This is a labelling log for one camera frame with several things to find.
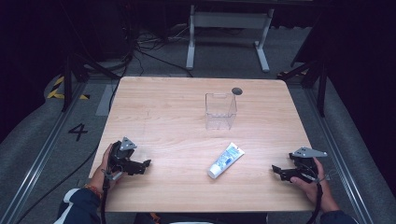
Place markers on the black metal stand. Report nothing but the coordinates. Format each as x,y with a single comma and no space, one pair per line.
314,77
73,74

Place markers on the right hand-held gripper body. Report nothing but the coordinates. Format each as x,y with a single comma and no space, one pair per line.
305,161

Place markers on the white and blue toothpaste tube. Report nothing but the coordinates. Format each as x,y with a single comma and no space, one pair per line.
226,160

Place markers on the yellow and black floor tape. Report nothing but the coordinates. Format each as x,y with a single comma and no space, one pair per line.
59,90

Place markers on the grey table grommet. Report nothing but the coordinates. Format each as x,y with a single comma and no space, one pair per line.
237,91

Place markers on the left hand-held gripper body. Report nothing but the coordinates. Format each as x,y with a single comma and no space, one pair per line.
120,158

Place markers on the white metal desk frame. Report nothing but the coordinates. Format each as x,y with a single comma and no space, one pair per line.
230,20

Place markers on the clear plastic container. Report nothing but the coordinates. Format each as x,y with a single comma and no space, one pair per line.
220,112

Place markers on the person's left hand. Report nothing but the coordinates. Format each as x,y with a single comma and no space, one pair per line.
101,175

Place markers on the person's right hand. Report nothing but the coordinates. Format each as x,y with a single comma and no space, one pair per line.
322,189

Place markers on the aluminium floor rail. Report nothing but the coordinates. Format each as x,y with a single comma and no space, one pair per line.
37,155
339,155

